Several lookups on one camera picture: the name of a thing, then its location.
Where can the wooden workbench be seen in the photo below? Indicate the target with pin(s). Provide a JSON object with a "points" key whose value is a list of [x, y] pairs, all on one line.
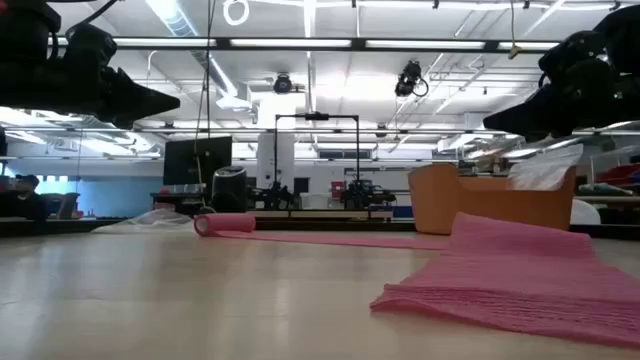
{"points": [[610, 198]]}

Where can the black round ceiling camera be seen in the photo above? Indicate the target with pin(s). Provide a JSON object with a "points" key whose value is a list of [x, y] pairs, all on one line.
{"points": [[282, 84]]}

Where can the grey chair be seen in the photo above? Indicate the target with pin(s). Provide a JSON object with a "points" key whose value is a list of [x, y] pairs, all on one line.
{"points": [[67, 205]]}

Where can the red bin above workbench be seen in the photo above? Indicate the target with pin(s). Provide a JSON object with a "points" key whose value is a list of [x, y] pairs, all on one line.
{"points": [[617, 175]]}

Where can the pink elastic bandage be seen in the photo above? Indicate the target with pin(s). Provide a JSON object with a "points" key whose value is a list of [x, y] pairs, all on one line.
{"points": [[500, 280]]}

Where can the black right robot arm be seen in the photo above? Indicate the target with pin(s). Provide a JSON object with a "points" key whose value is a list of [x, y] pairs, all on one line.
{"points": [[625, 35]]}

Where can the background wooden table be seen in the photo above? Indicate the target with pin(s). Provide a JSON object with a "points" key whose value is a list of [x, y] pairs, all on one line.
{"points": [[320, 214]]}

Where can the black cylindrical air purifier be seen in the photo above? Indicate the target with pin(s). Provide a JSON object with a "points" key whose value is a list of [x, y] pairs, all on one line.
{"points": [[229, 190]]}

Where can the black table frame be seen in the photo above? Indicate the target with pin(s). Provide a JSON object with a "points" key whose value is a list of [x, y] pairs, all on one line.
{"points": [[325, 225]]}

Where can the black background gantry frame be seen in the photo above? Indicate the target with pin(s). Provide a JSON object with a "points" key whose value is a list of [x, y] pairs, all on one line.
{"points": [[316, 116]]}

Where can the red box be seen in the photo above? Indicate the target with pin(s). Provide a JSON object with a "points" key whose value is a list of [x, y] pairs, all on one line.
{"points": [[338, 190]]}

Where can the clear plastic zip bag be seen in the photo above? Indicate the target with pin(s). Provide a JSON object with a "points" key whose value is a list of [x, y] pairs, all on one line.
{"points": [[150, 222], [545, 170]]}

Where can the black background robot arm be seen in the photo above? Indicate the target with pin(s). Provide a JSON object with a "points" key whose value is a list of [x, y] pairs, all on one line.
{"points": [[272, 196], [365, 194]]}

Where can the black monitor screen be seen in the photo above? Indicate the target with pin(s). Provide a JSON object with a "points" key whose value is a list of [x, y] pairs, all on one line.
{"points": [[180, 160]]}

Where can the person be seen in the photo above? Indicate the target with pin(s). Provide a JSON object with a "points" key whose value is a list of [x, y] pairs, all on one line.
{"points": [[27, 205]]}

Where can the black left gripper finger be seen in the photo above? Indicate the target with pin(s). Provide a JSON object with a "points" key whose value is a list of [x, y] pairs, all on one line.
{"points": [[129, 122], [140, 100]]}

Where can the orange plastic bin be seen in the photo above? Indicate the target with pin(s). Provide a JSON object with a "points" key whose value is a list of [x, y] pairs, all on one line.
{"points": [[435, 200]]}

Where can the silver ceiling duct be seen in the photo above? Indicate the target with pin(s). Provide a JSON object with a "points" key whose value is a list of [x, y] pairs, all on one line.
{"points": [[172, 20]]}

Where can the black overhead light bar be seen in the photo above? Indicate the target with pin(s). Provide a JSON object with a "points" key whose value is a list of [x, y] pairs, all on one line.
{"points": [[492, 46]]}

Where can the black cart with items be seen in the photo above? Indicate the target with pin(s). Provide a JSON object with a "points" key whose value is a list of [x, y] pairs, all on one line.
{"points": [[175, 197]]}

